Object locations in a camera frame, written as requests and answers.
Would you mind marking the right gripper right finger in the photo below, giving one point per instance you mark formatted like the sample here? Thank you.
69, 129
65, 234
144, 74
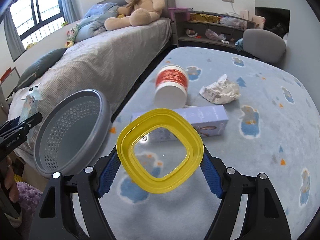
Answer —
264, 215

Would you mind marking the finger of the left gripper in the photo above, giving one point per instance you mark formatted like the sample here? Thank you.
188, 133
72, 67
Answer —
14, 126

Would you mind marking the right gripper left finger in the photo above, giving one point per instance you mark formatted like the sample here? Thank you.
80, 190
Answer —
55, 218

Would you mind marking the light blue wipes packet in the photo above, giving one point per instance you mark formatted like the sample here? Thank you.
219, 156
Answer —
30, 105

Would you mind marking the purple toothpaste box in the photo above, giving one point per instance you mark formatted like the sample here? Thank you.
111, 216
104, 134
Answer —
208, 121

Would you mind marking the red white paper cup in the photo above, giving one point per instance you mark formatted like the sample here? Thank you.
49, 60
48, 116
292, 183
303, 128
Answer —
171, 87

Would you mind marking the grey perforated trash bin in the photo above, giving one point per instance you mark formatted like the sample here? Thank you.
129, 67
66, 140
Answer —
73, 135

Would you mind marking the person's hand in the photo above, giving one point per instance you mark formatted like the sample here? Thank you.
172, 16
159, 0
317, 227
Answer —
9, 190

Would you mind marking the white paper sheet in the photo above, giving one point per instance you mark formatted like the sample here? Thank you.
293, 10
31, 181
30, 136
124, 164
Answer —
26, 92

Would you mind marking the dark green pillow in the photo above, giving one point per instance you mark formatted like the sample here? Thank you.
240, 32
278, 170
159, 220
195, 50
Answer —
39, 67

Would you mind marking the light blue patterned blanket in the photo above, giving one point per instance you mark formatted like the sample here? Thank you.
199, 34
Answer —
272, 128

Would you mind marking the small green doll toy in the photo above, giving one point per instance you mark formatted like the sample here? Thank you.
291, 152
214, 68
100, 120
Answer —
71, 36

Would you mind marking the bed with grey checked cover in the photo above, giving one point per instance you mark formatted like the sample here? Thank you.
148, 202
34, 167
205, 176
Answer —
110, 62

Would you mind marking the blue folded quilt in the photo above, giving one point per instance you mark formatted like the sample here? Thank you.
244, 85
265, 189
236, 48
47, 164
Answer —
93, 22

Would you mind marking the grey curtain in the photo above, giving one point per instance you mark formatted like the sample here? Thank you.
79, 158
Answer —
70, 10

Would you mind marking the grey office chair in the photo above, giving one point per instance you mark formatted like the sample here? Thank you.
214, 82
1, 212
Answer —
264, 45

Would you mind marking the large tan teddy bear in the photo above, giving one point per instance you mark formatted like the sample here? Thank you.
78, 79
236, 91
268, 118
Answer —
136, 13

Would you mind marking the pink plastic bag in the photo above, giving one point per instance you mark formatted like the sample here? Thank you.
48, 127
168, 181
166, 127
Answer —
214, 36

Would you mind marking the purple storage box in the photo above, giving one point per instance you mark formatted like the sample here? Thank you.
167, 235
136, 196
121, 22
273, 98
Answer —
184, 13

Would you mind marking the grey desk shelf unit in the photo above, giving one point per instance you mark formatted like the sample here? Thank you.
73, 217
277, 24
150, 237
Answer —
192, 33

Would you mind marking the window with black frame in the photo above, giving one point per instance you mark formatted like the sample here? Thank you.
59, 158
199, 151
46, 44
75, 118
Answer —
36, 19

